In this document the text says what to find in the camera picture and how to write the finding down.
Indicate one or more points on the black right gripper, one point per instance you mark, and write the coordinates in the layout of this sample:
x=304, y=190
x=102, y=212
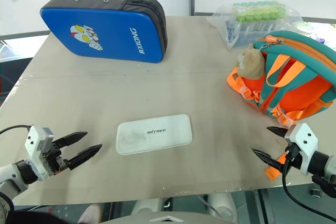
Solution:
x=292, y=159

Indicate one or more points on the white plastic case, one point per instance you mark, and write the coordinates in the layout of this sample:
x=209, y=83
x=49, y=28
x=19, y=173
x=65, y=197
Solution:
x=153, y=134

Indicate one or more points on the pink rounded object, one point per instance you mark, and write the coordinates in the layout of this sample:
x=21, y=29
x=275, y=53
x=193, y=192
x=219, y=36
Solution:
x=90, y=214

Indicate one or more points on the clear plastic bag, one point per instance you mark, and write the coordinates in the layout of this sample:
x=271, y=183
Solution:
x=291, y=22

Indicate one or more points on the orange and teal backpack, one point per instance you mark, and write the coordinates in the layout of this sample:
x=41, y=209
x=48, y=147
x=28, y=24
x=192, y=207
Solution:
x=296, y=87

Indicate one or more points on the green capped tube rack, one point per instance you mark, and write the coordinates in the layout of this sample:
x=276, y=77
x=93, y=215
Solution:
x=258, y=14

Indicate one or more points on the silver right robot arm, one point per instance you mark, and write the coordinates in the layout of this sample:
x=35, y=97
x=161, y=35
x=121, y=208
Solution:
x=324, y=166

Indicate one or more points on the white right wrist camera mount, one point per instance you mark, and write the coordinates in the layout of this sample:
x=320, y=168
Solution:
x=304, y=138

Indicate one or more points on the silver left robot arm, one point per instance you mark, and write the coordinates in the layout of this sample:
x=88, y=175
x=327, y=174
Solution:
x=11, y=175

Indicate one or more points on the beige plush cat charm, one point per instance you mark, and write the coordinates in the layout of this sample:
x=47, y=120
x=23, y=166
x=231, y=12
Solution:
x=250, y=62

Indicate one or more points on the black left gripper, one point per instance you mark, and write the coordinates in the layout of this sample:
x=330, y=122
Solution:
x=55, y=159

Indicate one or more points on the grey robot torso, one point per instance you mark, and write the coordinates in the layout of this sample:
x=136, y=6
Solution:
x=168, y=218

